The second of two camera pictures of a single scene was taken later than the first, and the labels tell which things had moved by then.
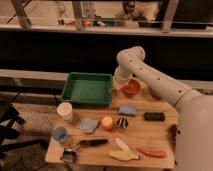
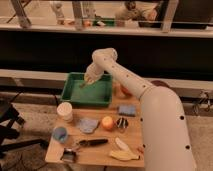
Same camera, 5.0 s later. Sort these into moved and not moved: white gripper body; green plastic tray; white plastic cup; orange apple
Moved: white gripper body
Not moved: green plastic tray; orange apple; white plastic cup
